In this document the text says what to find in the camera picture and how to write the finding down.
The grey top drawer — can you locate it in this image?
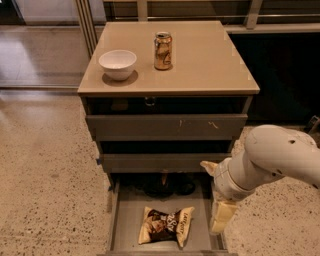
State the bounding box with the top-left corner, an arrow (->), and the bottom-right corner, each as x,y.
86,114 -> 247,141

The white ceramic bowl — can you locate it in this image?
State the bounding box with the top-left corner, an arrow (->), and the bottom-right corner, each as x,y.
99,50 -> 137,81

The small dark floor object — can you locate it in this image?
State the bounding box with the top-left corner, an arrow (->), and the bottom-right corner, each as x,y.
304,115 -> 320,134

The metal window railing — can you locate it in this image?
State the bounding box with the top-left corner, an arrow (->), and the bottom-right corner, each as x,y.
73,0 -> 320,52

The brown chip bag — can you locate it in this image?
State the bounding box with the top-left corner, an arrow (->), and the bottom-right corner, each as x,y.
138,207 -> 194,248

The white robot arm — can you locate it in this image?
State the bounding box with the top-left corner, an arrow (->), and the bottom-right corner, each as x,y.
201,125 -> 320,234

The grey bottom drawer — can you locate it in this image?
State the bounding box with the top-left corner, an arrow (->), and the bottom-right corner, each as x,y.
97,176 -> 238,256

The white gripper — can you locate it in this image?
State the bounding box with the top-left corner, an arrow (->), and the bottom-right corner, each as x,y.
200,158 -> 255,234

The gold soda can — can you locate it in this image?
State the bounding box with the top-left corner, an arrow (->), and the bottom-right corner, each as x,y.
154,31 -> 172,70

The grey drawer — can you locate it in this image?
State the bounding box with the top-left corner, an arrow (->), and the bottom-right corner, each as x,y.
86,114 -> 247,141
100,153 -> 231,173
97,176 -> 238,256

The grey drawer cabinet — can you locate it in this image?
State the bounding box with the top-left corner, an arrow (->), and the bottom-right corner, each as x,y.
77,20 -> 261,256

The grey middle drawer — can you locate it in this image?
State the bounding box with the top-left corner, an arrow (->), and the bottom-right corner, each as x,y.
100,153 -> 231,173

